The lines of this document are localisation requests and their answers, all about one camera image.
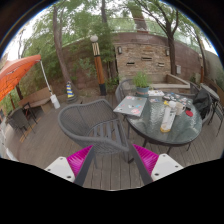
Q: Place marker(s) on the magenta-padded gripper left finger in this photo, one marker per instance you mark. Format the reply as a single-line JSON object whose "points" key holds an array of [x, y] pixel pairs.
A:
{"points": [[80, 160]]}

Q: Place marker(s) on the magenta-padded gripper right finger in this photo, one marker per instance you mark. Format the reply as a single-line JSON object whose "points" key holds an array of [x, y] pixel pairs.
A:
{"points": [[146, 160]]}

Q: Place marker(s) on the clear white-capped drink bottle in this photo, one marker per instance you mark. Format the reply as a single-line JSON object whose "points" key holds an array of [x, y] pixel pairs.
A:
{"points": [[167, 116]]}

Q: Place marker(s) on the grey wicker armchair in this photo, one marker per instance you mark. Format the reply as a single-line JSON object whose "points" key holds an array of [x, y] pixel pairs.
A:
{"points": [[213, 100], [90, 123], [124, 89]]}

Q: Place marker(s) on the silver laptop with stickers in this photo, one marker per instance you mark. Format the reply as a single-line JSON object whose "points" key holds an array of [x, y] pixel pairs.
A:
{"points": [[130, 106]]}

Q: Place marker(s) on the flat round red coaster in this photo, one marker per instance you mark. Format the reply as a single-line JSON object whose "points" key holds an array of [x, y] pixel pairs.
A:
{"points": [[189, 113]]}

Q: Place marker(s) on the white printed booklet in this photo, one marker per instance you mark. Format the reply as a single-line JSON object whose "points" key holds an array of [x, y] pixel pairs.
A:
{"points": [[155, 93]]}

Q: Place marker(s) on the dark laptop with stickers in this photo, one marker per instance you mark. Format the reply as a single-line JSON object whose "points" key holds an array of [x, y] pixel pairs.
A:
{"points": [[176, 98]]}

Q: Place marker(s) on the blue yellow striped cone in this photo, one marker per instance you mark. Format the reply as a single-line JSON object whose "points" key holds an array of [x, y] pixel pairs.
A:
{"points": [[70, 90]]}

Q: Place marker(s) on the dark folding chair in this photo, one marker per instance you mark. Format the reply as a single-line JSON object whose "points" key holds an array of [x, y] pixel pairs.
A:
{"points": [[19, 120]]}

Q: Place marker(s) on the wooden bench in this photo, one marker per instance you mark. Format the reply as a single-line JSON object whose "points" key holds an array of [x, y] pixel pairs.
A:
{"points": [[35, 98]]}

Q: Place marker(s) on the green plant in blue pot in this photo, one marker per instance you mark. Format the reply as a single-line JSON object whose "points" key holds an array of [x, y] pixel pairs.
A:
{"points": [[141, 81]]}

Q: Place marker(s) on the black backpack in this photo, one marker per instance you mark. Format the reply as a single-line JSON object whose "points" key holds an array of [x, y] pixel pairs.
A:
{"points": [[202, 103]]}

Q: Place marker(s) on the orange canopy tent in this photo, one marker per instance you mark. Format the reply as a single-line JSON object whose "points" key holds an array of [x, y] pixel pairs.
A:
{"points": [[16, 71]]}

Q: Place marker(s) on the brown globe-topped lamp post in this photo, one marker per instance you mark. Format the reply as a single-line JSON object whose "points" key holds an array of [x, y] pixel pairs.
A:
{"points": [[99, 66]]}

